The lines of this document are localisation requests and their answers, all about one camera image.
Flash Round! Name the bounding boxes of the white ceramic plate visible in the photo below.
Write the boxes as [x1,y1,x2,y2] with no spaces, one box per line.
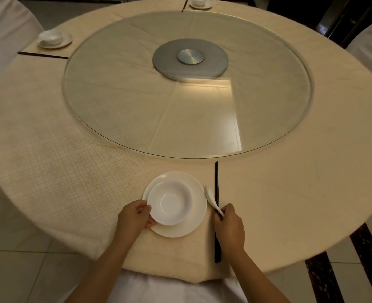
[142,171,207,238]
[189,0,213,11]
[36,30,73,50]

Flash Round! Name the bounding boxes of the person's left forearm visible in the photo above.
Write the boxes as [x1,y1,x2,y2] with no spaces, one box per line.
[64,237,140,303]

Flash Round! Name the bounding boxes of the person's right forearm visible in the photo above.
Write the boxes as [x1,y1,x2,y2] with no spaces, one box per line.
[228,249,291,303]

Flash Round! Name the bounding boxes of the beige textured tablecloth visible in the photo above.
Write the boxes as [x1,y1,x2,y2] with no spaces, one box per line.
[0,0,372,284]

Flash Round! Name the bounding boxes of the grey round turntable base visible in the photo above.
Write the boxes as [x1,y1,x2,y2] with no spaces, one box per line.
[152,38,229,82]

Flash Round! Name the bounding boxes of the round glass turntable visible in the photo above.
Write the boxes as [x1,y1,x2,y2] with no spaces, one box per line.
[62,10,313,160]

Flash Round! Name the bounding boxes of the black chopstick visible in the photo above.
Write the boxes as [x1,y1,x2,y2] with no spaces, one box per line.
[216,162,222,263]
[214,161,220,264]

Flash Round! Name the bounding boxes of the white ceramic spoon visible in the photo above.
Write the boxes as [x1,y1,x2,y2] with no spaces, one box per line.
[205,186,225,217]

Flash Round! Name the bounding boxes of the person's right hand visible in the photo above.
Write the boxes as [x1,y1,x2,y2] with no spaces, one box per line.
[213,203,246,255]

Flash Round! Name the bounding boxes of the person's left hand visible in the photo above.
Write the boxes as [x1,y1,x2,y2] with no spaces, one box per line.
[116,200,157,247]

